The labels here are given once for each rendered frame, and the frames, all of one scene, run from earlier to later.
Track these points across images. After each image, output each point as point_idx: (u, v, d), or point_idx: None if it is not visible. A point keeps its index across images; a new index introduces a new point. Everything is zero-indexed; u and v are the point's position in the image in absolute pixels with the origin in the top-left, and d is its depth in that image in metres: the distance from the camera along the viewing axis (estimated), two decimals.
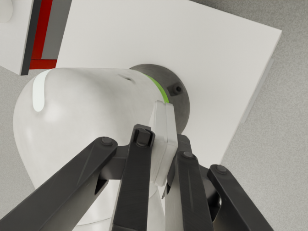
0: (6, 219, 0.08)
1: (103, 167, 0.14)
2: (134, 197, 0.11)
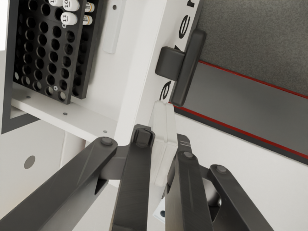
0: (6, 219, 0.08)
1: (103, 167, 0.14)
2: (134, 197, 0.11)
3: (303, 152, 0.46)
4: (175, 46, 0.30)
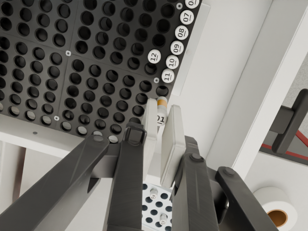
0: None
1: (95, 165, 0.14)
2: (127, 195, 0.11)
3: None
4: None
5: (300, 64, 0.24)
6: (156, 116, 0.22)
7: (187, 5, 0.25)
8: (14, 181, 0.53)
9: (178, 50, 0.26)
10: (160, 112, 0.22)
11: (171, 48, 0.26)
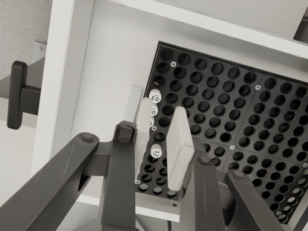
0: None
1: (85, 163, 0.14)
2: (120, 194, 0.11)
3: None
4: None
5: (32, 160, 0.29)
6: (150, 124, 0.29)
7: None
8: None
9: None
10: None
11: (141, 160, 0.31)
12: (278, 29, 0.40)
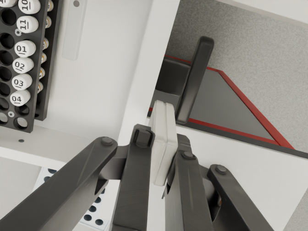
0: (6, 219, 0.08)
1: (103, 167, 0.14)
2: (134, 197, 0.11)
3: (174, 112, 0.48)
4: None
5: None
6: (18, 46, 0.22)
7: None
8: None
9: None
10: (19, 42, 0.21)
11: None
12: None
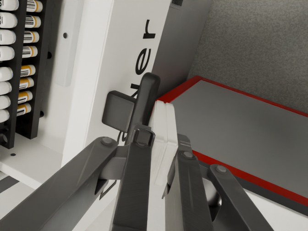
0: (6, 219, 0.08)
1: (103, 167, 0.14)
2: (134, 197, 0.11)
3: None
4: (132, 85, 0.25)
5: (108, 33, 0.18)
6: None
7: None
8: None
9: (0, 22, 0.23)
10: None
11: None
12: None
